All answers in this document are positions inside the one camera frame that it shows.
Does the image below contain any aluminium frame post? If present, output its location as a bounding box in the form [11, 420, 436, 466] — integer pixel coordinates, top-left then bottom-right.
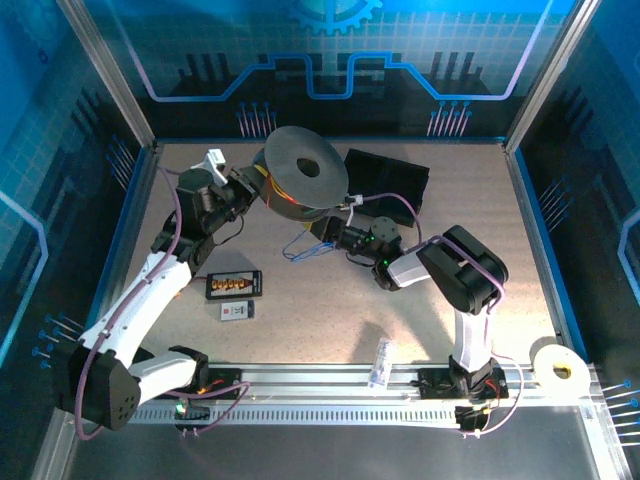
[503, 0, 601, 154]
[54, 0, 157, 151]

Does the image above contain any slotted grey cable duct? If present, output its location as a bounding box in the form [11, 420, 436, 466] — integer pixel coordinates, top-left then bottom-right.
[82, 399, 464, 426]

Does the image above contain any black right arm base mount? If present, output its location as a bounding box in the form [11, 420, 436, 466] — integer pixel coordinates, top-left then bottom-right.
[417, 367, 471, 401]

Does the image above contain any small white black card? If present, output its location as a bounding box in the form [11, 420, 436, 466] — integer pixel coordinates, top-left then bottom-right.
[219, 300, 257, 323]

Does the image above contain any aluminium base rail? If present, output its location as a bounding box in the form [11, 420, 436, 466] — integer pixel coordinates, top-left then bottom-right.
[57, 362, 601, 401]

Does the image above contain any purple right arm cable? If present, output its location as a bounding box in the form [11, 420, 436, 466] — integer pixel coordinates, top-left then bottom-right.
[357, 192, 524, 439]

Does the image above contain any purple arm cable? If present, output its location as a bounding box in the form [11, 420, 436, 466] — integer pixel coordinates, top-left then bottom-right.
[357, 192, 524, 439]
[74, 166, 250, 441]

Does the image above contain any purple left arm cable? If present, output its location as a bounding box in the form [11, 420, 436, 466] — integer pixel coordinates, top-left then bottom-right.
[74, 166, 250, 441]

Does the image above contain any black controller box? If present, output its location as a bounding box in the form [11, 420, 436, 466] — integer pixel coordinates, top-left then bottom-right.
[453, 405, 489, 437]
[172, 399, 211, 432]

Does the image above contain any black board with yellow connectors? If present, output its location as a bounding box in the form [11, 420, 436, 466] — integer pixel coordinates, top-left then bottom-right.
[192, 269, 264, 301]

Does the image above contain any clear plastic packet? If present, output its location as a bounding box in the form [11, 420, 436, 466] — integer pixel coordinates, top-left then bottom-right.
[367, 338, 394, 389]

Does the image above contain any thin blue cable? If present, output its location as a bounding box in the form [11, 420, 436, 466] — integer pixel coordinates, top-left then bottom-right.
[281, 227, 337, 262]

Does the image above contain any grey perforated cable spool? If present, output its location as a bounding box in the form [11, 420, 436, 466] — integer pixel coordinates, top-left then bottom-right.
[263, 125, 350, 225]

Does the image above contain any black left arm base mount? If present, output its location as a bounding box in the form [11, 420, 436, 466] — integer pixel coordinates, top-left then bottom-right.
[152, 364, 246, 401]

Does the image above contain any white tape roll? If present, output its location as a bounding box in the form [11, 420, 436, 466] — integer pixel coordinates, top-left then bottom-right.
[529, 337, 592, 399]

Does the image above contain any black plastic tray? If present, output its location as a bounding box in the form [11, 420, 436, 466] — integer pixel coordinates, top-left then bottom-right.
[342, 148, 431, 229]

